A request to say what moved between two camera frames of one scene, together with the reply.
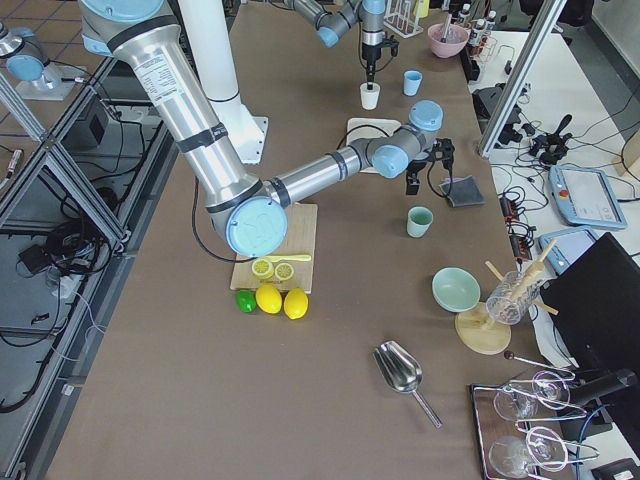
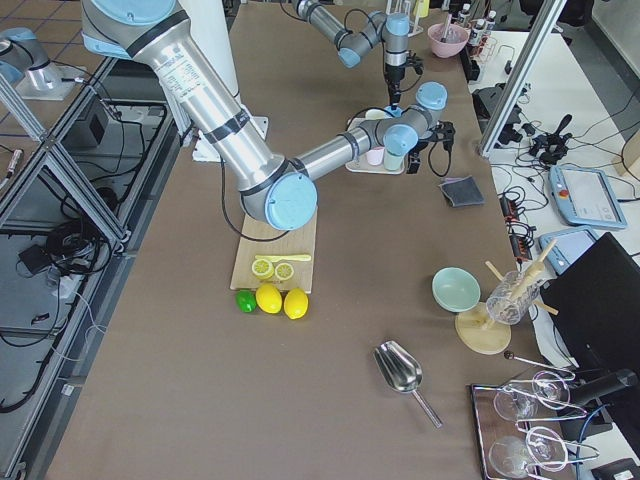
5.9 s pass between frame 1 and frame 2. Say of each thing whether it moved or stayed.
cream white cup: moved
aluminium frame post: stayed
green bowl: stayed
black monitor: stayed
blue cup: moved
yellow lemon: stayed
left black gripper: moved
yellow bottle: stayed
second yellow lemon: stayed
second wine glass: stayed
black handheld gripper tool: stayed
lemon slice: stayed
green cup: moved
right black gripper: moved
